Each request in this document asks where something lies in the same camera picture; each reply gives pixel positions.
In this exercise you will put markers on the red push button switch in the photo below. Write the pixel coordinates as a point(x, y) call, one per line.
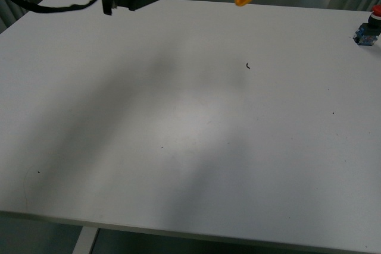
point(368, 33)

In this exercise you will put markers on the white table leg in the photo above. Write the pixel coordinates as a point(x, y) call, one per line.
point(86, 240)

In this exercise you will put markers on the left grey curtain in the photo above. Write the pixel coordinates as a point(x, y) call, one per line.
point(10, 13)

